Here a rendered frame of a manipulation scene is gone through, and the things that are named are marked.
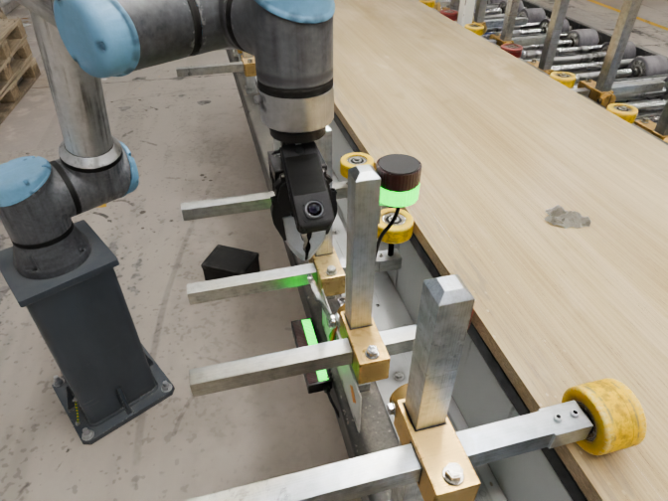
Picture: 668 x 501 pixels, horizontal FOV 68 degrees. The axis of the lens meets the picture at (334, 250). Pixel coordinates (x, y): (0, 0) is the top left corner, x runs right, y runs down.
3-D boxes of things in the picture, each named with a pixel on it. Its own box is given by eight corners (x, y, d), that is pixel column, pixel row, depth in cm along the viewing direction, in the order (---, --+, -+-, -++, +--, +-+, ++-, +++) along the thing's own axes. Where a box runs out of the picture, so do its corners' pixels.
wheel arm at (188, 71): (178, 80, 190) (175, 68, 187) (177, 77, 193) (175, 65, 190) (289, 70, 199) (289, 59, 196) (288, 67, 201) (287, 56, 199)
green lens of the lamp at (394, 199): (383, 210, 65) (384, 195, 64) (368, 187, 70) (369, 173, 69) (424, 203, 67) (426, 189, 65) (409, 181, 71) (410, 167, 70)
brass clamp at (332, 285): (318, 298, 99) (317, 279, 96) (304, 256, 109) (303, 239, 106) (348, 293, 100) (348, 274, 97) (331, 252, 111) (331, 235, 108)
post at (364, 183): (348, 402, 93) (355, 176, 63) (343, 387, 95) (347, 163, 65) (366, 398, 93) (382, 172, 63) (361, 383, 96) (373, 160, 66)
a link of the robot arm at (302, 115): (342, 94, 57) (257, 103, 55) (342, 134, 60) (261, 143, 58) (323, 69, 63) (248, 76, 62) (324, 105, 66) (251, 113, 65)
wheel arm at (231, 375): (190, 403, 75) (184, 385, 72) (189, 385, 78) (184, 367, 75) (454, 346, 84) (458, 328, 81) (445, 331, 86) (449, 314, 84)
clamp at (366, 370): (358, 385, 78) (359, 364, 75) (336, 323, 88) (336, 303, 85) (392, 378, 79) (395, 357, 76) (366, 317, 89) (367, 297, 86)
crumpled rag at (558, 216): (539, 222, 98) (542, 212, 97) (547, 205, 103) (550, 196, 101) (585, 236, 95) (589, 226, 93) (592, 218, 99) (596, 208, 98)
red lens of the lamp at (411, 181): (384, 193, 64) (385, 178, 62) (369, 171, 68) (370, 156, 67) (426, 187, 65) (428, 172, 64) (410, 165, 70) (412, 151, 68)
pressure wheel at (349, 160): (363, 211, 120) (365, 169, 113) (334, 203, 123) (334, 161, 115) (377, 195, 125) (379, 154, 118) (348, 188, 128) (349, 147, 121)
